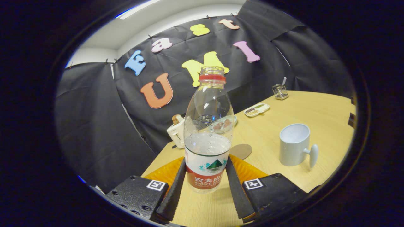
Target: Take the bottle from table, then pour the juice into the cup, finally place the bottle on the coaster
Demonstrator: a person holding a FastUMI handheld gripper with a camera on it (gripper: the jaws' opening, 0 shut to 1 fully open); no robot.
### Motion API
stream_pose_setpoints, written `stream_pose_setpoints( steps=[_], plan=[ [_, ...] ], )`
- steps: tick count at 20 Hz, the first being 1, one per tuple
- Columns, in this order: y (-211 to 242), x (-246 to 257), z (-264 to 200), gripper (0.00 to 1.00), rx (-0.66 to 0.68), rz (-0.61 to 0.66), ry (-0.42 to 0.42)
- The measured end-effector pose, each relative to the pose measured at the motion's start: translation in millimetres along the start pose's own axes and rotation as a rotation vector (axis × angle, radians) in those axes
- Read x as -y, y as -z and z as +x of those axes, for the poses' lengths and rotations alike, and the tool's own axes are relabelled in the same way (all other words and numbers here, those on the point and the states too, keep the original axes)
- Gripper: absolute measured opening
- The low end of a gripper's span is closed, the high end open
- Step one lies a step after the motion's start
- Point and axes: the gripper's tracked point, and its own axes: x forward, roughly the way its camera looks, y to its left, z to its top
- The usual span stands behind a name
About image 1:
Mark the bread slice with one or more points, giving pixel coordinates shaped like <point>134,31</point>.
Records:
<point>176,119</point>

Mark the clear plastic bottle red label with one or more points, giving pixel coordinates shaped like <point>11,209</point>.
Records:
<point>206,142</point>

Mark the white divided dish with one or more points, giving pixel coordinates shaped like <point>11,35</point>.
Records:
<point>257,109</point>

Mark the wooden table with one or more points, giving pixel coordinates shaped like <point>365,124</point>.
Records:
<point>284,110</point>

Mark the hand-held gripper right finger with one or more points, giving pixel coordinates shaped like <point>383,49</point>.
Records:
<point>235,192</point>

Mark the black backdrop cloth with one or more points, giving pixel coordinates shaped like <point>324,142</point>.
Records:
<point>94,126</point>

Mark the white toaster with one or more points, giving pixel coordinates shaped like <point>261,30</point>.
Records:
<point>176,134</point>

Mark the pale blue cup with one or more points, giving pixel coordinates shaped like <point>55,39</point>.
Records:
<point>293,148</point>

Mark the pale green plate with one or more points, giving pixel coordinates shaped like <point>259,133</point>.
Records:
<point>235,120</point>

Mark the round brown coaster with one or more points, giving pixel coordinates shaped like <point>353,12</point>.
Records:
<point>242,151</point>

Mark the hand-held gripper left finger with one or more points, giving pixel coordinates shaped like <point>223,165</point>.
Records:
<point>173,195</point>

